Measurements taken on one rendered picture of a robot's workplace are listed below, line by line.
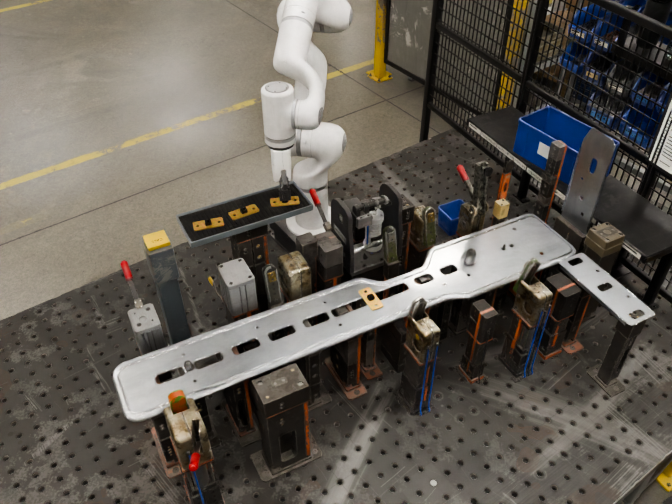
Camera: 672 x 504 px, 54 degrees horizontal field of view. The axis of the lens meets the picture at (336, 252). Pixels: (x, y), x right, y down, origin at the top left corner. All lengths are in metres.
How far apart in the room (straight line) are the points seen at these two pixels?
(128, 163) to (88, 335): 2.19
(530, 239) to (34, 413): 1.57
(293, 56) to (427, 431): 1.10
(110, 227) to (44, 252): 0.36
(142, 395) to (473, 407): 0.94
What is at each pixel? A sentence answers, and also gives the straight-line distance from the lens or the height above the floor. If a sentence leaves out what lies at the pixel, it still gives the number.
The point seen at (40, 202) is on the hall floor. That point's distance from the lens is 4.20.
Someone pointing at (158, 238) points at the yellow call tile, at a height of 1.16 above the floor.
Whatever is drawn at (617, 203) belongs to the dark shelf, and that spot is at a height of 1.03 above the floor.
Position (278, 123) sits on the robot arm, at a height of 1.45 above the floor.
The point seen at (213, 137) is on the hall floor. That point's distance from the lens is 4.48.
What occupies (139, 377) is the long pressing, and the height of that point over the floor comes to 1.00.
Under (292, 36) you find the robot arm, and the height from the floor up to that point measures 1.60.
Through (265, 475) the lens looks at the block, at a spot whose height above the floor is 0.70.
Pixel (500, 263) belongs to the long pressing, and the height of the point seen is 1.00.
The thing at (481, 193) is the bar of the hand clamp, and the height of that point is 1.11.
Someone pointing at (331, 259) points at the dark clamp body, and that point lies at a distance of 1.90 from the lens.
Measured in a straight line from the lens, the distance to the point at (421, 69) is 4.77.
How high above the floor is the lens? 2.32
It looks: 42 degrees down
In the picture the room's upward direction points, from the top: straight up
